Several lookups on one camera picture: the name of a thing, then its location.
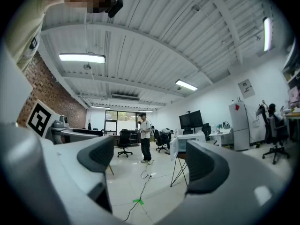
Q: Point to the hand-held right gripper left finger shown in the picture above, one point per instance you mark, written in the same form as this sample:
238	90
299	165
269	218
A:
93	158

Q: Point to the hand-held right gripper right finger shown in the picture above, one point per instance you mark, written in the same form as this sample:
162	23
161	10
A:
204	170

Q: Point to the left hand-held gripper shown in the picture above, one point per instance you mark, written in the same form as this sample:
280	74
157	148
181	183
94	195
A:
39	118

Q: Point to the white microwave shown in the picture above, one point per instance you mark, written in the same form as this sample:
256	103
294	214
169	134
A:
192	142

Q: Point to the brown wooden table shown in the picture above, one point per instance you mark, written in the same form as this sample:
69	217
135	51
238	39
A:
180	156

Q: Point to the black and white office chair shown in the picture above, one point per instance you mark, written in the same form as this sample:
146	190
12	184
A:
124	137

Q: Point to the white desk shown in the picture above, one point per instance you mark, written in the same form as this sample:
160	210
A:
220	132

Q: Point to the ceiling light panel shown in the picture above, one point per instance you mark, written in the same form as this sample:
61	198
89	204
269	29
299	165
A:
266	34
82	58
100	107
145	111
186	85

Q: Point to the black television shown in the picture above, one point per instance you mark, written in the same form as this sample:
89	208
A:
191	119

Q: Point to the white power strip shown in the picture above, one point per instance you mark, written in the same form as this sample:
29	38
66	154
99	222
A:
152	175

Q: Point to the white backpack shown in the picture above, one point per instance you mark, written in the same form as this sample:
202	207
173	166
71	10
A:
166	130

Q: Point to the grey refrigerator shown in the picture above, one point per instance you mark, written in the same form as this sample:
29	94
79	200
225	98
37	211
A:
239	125

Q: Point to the green floor tape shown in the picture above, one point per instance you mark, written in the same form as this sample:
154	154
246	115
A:
139	201

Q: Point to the ceiling air conditioner unit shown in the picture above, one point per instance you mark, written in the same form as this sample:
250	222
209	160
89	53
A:
125	97

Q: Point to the red fridge sticker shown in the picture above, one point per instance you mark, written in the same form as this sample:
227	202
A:
237	107

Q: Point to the person's beige shirt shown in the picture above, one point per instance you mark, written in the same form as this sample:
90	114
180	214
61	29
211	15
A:
28	20

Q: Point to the glass window wall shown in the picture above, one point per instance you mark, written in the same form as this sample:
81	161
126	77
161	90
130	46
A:
122	118

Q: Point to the wall poster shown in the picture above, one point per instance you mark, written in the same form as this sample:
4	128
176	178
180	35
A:
246	89

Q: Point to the black head camera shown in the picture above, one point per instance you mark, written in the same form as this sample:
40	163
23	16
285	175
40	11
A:
116	8

